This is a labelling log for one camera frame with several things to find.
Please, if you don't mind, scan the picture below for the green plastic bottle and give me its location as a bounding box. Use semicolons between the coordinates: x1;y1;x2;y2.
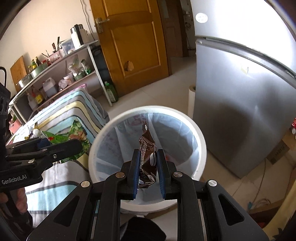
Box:
104;81;118;103

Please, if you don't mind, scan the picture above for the brown snack wrapper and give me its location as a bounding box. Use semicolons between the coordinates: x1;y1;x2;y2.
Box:
139;122;157;188

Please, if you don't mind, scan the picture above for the pink utensil basket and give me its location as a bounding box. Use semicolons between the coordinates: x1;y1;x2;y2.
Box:
48;50;63;64

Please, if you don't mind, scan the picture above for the wooden cutting board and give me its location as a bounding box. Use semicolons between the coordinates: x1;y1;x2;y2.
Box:
10;56;27;92

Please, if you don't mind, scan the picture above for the striped tablecloth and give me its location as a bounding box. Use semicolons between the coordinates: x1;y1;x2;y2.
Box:
13;88;109;227

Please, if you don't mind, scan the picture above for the green snack bag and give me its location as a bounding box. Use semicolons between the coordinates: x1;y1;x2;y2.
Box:
42;119;90;163

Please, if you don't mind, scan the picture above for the white paper roll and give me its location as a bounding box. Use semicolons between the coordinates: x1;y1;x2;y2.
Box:
188;85;196;118

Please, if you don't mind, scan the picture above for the sauce bottle yellow label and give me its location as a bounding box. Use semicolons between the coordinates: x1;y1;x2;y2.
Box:
32;86;44;105

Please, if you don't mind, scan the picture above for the white bin liner bag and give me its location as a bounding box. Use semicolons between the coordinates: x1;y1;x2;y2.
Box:
89;112;199;205

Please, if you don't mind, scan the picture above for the white metal shelf rack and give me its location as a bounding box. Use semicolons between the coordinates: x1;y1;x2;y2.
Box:
8;41;112;125

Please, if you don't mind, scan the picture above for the green bowl on shelf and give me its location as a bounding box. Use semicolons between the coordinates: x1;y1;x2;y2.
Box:
31;62;48;78

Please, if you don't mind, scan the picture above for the white oil jug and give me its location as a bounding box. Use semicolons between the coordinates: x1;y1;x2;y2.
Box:
43;77;58;98

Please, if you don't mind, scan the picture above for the wooden door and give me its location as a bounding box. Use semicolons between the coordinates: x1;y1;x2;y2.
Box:
90;0;170;96

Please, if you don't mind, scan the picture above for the silver refrigerator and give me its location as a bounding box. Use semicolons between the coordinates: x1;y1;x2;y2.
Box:
191;1;295;178

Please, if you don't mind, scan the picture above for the clear plastic storage box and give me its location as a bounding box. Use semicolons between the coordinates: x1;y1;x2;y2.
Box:
59;38;75;55

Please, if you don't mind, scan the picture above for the cardboard box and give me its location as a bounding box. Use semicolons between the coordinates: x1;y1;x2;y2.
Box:
267;132;295;165

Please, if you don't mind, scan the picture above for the steel basin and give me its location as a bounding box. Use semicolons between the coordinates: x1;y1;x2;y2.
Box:
16;74;32;89

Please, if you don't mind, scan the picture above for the white electric kettle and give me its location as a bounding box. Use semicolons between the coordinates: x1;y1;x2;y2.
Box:
70;24;89;50

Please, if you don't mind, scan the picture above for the person's left hand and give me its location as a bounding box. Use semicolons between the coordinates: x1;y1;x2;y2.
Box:
0;188;28;213

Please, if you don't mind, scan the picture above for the white round trash bin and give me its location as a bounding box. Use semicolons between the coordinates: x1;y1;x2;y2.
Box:
88;105;208;214

